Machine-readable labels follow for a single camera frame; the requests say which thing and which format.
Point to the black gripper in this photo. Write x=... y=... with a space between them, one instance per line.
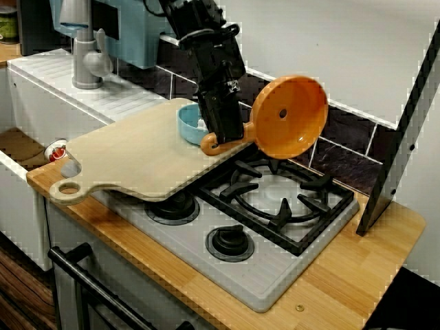
x=216 y=62

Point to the orange toy frying pan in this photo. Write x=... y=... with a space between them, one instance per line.
x=292 y=113

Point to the light blue bowl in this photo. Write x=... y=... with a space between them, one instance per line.
x=187 y=127

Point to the wooden cutting board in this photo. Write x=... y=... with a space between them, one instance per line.
x=137 y=154

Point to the black stove knob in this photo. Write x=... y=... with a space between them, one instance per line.
x=175 y=209
x=228 y=242

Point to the dark tiled backsplash panel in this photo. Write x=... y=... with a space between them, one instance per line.
x=343 y=151

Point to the grey toy faucet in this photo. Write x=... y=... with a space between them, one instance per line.
x=86 y=68

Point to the black burner grate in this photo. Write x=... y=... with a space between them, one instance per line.
x=299 y=245

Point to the red tomato can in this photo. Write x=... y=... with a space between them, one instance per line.
x=56 y=153

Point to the black angled side panel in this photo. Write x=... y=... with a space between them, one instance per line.
x=378 y=192

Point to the grey toy stove plate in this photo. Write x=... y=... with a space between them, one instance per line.
x=275 y=282

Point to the white toy sink unit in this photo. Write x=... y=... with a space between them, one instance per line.
x=34 y=96

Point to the brass screw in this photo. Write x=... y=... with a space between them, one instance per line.
x=300 y=307

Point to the green can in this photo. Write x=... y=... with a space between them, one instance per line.
x=8 y=25

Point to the grey oven door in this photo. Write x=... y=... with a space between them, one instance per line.
x=65 y=302

